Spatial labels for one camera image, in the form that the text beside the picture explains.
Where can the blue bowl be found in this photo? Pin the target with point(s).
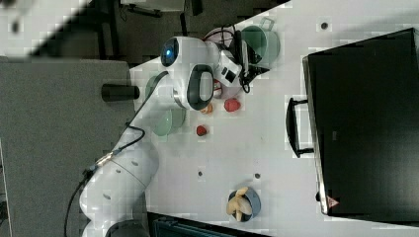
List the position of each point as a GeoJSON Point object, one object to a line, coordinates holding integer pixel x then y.
{"type": "Point", "coordinates": [255, 202]}

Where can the purple oval plate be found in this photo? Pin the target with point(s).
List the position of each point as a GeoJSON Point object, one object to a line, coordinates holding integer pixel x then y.
{"type": "Point", "coordinates": [219, 33]}

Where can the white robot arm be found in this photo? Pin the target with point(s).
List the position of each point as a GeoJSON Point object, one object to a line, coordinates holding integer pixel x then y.
{"type": "Point", "coordinates": [190, 67]}

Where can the black cylinder post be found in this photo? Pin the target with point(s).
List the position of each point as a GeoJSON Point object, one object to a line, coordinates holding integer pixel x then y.
{"type": "Point", "coordinates": [114, 93]}

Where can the green colander bowl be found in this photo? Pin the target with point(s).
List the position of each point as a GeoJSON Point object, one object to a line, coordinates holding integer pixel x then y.
{"type": "Point", "coordinates": [170, 122]}

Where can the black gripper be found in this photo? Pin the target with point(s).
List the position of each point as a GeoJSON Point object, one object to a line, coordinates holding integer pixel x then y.
{"type": "Point", "coordinates": [253, 49]}

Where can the red ketchup bottle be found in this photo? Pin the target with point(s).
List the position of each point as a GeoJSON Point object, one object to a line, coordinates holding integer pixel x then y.
{"type": "Point", "coordinates": [217, 89]}

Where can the red apple toy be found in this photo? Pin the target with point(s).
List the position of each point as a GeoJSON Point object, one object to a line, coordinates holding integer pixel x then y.
{"type": "Point", "coordinates": [232, 105]}

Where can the green mug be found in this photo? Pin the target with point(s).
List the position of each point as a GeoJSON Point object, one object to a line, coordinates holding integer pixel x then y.
{"type": "Point", "coordinates": [273, 47]}

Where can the small red strawberry toy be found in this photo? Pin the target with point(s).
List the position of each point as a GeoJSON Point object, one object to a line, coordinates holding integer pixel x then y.
{"type": "Point", "coordinates": [201, 130]}

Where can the black toaster oven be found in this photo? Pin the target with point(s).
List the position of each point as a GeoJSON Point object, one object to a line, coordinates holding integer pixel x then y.
{"type": "Point", "coordinates": [362, 100]}

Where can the orange slice toy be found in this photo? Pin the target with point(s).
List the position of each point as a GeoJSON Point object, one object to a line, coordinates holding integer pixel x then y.
{"type": "Point", "coordinates": [207, 110]}

